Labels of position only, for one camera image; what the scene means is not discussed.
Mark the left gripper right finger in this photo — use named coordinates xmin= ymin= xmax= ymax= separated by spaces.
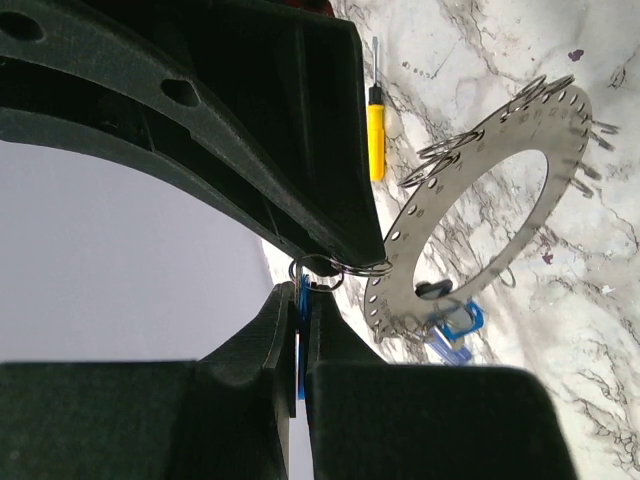
xmin=305 ymin=293 xmax=576 ymax=479

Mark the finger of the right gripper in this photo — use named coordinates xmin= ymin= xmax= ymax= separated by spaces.
xmin=71 ymin=1 xmax=386 ymax=268
xmin=1 ymin=9 xmax=350 ymax=262

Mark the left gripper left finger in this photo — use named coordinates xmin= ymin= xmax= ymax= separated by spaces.
xmin=1 ymin=282 xmax=295 ymax=479

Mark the round metal keyring disc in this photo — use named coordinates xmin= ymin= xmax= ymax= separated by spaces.
xmin=364 ymin=75 xmax=616 ymax=342

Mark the silver key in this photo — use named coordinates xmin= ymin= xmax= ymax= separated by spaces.
xmin=415 ymin=279 xmax=475 ymax=343

